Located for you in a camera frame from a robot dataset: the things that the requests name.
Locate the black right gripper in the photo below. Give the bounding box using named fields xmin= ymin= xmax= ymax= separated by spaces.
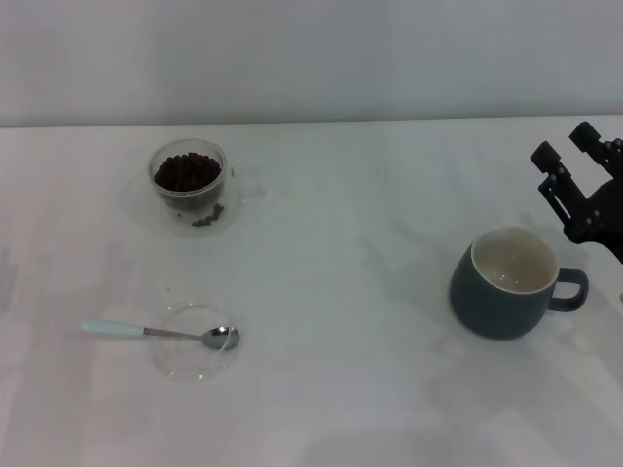
xmin=530 ymin=121 xmax=623 ymax=267

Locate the coffee bean pile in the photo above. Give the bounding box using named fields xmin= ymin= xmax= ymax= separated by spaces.
xmin=153 ymin=152 xmax=223 ymax=194

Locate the clear glass saucer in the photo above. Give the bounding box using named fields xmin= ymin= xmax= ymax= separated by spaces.
xmin=121 ymin=163 xmax=245 ymax=240

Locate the dark teal ceramic mug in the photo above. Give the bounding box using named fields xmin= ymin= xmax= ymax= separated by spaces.
xmin=448 ymin=225 xmax=591 ymax=341

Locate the clear round glass dish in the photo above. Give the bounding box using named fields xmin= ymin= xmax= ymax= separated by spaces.
xmin=154 ymin=299 xmax=243 ymax=386

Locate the clear double-walled glass cup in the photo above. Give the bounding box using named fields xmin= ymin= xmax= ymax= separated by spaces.
xmin=147 ymin=138 xmax=267 ymax=213

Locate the blue-handled metal spoon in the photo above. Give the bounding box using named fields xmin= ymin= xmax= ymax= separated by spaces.
xmin=79 ymin=318 xmax=242 ymax=352

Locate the loose coffee bean cluster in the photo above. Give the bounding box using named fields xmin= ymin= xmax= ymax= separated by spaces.
xmin=190 ymin=202 xmax=227 ymax=229

